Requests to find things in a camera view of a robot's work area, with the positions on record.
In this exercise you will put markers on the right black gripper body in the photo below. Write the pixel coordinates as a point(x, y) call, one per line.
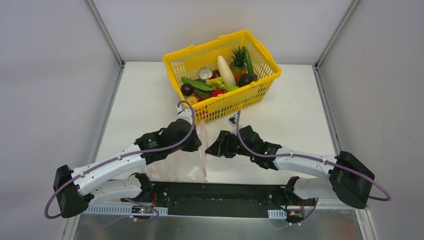
point(222, 144)

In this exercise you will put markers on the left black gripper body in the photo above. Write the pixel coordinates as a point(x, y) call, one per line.
point(192, 141)

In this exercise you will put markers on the clear zip top bag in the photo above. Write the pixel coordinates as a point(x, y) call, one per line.
point(181, 166)

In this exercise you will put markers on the yellow banana bunch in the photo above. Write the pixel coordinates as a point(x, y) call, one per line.
point(216, 83)

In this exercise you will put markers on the white radish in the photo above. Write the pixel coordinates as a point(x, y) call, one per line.
point(225, 72)

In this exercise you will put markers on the yellow plastic basket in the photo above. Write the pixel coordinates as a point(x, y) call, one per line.
point(186, 62)

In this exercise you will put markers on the toy pineapple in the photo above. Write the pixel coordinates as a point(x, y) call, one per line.
point(237, 65)

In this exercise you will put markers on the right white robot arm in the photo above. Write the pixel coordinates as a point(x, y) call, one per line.
point(342, 176)

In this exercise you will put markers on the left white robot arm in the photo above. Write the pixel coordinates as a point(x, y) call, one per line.
point(74, 189)

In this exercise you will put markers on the dark round plum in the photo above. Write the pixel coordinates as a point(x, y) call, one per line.
point(187, 89)

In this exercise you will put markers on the green leafy vegetable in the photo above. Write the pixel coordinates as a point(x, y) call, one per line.
point(199, 88)

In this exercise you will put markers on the red tomato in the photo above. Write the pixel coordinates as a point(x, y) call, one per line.
point(216, 93)

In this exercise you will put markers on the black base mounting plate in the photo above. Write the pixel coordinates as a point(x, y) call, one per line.
point(224, 200)

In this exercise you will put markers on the green apple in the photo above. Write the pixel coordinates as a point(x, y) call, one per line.
point(232, 88)

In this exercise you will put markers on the dark avocado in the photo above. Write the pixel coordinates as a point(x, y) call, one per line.
point(246, 79)

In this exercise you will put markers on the green cucumber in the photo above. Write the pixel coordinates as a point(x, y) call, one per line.
point(248, 60)

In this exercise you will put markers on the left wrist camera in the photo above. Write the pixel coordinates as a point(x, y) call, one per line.
point(187, 114)

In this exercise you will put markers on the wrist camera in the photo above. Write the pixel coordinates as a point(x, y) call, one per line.
point(233, 121)
point(187, 114)

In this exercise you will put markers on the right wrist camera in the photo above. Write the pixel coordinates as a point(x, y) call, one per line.
point(233, 121)

